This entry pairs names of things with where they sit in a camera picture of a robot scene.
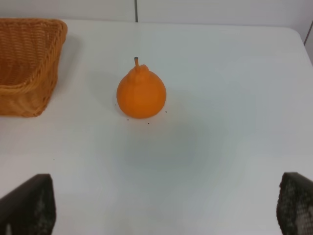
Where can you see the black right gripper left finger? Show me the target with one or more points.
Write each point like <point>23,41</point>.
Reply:
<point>29,209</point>

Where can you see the orange wicker basket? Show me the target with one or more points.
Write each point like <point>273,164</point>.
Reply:
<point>30,50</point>

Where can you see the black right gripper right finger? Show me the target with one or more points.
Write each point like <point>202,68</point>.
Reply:
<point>294,209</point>

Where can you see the orange with stem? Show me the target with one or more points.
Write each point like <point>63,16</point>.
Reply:
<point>141,93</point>

